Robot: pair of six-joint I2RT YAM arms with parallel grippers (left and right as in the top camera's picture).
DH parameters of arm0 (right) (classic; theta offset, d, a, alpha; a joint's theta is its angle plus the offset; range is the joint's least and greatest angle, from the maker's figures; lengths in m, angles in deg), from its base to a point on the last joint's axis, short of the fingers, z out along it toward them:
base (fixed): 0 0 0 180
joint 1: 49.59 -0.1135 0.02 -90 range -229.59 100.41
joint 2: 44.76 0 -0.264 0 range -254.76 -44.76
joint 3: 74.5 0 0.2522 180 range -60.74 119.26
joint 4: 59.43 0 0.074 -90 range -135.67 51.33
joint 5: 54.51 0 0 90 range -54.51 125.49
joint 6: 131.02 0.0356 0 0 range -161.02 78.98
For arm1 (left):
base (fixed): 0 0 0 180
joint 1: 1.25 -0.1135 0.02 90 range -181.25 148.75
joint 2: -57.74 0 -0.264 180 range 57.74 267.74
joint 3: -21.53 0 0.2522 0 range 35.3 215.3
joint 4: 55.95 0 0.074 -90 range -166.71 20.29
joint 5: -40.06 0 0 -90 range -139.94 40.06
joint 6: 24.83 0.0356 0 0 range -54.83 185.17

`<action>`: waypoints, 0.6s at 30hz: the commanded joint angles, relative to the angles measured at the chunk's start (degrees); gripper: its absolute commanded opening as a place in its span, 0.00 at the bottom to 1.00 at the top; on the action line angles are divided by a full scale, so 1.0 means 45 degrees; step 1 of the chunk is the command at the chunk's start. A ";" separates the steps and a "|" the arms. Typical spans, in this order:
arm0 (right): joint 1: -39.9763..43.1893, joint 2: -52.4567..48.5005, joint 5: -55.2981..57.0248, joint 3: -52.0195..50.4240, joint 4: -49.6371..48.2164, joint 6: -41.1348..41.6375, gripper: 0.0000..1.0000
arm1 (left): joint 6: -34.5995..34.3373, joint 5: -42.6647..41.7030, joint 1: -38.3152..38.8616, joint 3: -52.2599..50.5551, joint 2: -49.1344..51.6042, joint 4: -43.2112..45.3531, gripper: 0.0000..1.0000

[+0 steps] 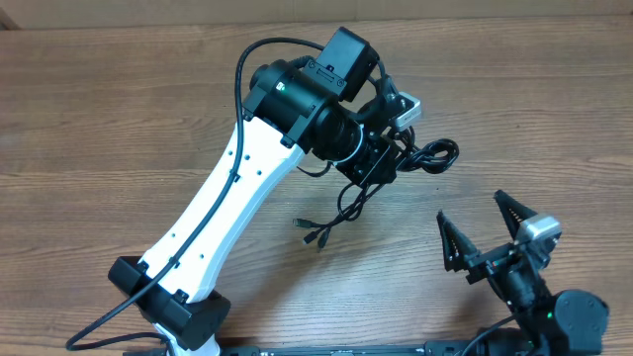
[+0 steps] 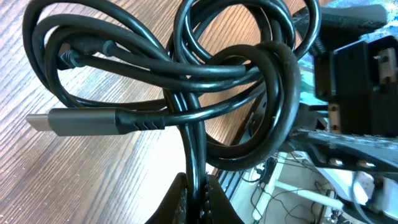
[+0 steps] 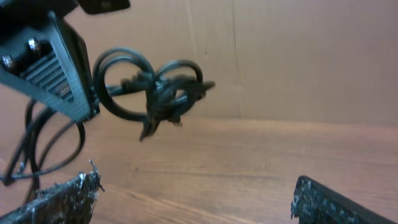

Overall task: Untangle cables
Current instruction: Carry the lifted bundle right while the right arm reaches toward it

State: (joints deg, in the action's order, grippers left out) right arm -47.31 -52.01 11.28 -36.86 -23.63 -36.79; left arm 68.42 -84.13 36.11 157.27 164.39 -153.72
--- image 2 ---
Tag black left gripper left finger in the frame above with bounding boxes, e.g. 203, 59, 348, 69
146, 172, 187, 224

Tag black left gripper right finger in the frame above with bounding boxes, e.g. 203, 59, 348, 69
203, 175, 244, 224

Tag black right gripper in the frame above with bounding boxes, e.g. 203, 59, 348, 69
289, 4, 397, 173

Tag black USB-C cable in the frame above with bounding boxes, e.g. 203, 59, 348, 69
21, 0, 321, 218

